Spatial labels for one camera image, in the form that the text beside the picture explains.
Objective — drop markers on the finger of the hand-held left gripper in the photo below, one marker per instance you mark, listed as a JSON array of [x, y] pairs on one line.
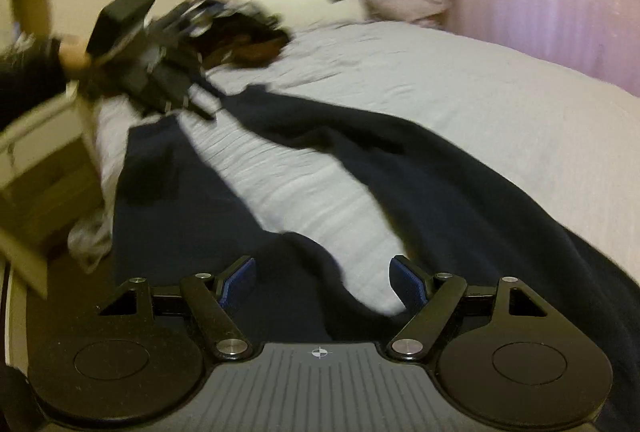
[[205, 100], [192, 12]]

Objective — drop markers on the person's left forearm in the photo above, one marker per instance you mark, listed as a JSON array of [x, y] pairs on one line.
[[27, 72]]

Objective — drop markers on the white pillow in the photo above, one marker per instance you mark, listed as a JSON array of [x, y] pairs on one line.
[[292, 7], [346, 10]]

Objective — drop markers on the bed with light grey sheet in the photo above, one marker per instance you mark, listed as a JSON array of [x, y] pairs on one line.
[[450, 102]]

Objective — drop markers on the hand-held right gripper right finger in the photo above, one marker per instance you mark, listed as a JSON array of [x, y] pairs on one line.
[[407, 283]]

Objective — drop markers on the beige wooden nightstand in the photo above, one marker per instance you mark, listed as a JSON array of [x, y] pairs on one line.
[[45, 177]]

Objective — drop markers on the dark navy pants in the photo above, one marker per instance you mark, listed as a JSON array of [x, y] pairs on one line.
[[425, 192]]

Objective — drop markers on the pile of dark clothes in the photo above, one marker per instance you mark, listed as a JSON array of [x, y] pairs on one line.
[[245, 40]]

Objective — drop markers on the crumpled grey cloth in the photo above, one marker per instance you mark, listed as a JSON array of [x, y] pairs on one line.
[[90, 237]]

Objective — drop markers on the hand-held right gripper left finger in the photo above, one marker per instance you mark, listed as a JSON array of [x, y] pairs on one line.
[[239, 283]]

